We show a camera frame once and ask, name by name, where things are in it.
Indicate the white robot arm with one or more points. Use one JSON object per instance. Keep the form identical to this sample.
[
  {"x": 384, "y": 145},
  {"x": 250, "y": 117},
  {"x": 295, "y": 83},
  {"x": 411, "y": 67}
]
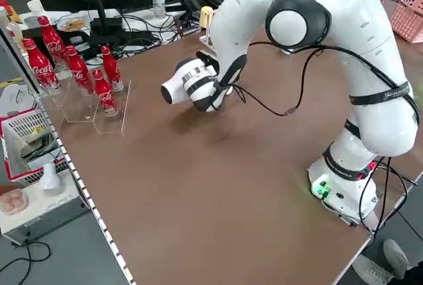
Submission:
[{"x": 363, "y": 50}]

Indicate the clear acrylic bottle shelf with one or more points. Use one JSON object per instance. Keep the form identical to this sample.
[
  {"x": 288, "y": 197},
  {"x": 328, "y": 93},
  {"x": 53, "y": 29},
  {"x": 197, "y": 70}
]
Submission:
[{"x": 109, "y": 129}]

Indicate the pale yellow cup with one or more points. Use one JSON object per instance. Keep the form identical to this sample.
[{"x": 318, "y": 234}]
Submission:
[{"x": 206, "y": 17}]

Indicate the red Coca-Cola bottle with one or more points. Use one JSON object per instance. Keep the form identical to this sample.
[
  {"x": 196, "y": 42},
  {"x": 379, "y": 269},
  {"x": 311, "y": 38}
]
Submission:
[
  {"x": 110, "y": 66},
  {"x": 104, "y": 95},
  {"x": 39, "y": 66},
  {"x": 79, "y": 73},
  {"x": 53, "y": 45}
]

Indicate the clear bottle mint lid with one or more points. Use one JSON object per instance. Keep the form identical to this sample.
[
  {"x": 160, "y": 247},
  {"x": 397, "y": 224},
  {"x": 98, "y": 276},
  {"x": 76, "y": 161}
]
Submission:
[{"x": 158, "y": 7}]

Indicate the white paper cup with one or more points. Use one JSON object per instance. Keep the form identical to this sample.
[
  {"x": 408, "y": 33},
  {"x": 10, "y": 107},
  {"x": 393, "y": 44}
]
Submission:
[{"x": 35, "y": 7}]

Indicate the black monitor stand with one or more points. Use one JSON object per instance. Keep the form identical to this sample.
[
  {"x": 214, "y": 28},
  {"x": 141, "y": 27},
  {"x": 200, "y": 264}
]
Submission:
[{"x": 102, "y": 24}]

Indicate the white bulb-shaped object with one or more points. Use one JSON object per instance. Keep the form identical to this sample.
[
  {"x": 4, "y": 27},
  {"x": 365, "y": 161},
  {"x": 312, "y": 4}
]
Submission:
[{"x": 51, "y": 180}]

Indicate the plate with snacks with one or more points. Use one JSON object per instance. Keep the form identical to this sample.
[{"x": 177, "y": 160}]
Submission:
[{"x": 71, "y": 24}]

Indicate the grey white equipment case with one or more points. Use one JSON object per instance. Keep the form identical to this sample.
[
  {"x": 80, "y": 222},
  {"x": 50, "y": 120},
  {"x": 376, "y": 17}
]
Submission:
[{"x": 49, "y": 212}]

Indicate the clear container with pastries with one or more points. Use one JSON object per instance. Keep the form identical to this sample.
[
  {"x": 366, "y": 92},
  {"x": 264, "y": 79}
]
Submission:
[{"x": 13, "y": 202}]

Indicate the person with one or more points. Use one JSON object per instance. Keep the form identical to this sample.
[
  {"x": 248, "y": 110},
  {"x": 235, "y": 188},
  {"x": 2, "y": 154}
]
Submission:
[{"x": 395, "y": 258}]

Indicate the pink plastic basket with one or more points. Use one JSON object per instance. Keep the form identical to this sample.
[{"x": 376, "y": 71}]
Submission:
[{"x": 409, "y": 17}]

